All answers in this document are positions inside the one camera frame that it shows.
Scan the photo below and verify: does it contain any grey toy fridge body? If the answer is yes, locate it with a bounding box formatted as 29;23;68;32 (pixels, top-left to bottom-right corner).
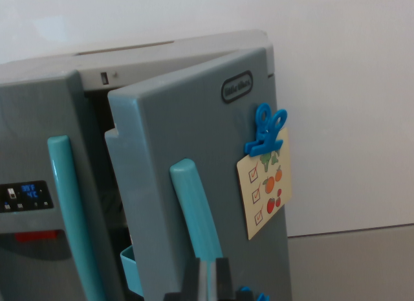
0;28;276;301

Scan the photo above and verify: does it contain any teal handle of logo door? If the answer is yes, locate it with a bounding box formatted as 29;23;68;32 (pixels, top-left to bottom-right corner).
169;157;224;262

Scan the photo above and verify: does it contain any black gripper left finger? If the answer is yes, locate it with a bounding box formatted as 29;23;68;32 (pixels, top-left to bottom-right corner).
183;257;201;301

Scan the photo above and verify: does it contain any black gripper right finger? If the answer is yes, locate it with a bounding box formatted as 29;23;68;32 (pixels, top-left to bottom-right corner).
215;257;235;301

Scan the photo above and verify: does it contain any teal door shelf bin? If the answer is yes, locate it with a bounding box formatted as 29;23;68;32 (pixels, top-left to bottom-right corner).
119;244;145;298

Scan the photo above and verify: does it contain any blue plastic clip without card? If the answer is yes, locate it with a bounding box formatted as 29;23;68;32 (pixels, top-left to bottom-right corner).
238;285;271;301

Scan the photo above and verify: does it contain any red dispenser lever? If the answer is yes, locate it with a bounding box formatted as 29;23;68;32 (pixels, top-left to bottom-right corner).
14;229;60;244

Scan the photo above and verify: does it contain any grey fridge door with display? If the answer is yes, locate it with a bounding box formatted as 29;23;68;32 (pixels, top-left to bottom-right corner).
0;69;126;301

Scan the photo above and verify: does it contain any teal handle of display door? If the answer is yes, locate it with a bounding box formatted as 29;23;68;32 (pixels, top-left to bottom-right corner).
47;135;107;301

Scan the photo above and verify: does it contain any cream shopping list card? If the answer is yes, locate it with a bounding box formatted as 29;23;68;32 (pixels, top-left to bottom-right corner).
236;126;292;241

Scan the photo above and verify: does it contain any blue plastic clip holding card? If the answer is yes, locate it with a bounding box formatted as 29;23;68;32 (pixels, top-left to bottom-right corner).
243;102;289;158

